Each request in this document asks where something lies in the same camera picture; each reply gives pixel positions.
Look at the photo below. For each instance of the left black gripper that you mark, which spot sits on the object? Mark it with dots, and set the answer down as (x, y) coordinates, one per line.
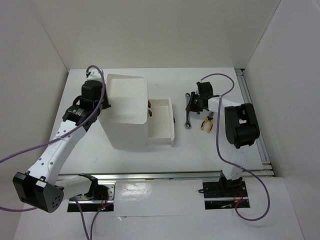
(106, 104)

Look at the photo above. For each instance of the white bottom drawer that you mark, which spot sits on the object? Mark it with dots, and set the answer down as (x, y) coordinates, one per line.
(160, 126)

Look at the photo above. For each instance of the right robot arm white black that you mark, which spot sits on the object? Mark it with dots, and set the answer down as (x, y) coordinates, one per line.
(241, 131)

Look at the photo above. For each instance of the large ratchet wrench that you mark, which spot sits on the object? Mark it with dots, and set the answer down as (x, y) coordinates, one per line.
(187, 120)

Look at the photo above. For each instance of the aluminium front rail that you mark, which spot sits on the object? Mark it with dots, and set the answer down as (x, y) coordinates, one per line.
(156, 176)

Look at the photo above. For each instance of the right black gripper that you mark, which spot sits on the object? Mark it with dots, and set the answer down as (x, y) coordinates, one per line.
(191, 105)

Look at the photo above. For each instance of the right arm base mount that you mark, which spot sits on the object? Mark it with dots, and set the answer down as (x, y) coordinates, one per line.
(225, 194)

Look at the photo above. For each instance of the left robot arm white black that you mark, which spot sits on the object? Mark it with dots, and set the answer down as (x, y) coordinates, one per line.
(39, 185)

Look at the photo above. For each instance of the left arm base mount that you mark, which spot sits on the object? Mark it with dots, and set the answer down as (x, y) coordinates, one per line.
(104, 196)

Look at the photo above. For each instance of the white drawer cabinet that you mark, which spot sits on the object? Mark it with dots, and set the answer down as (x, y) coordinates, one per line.
(125, 121)

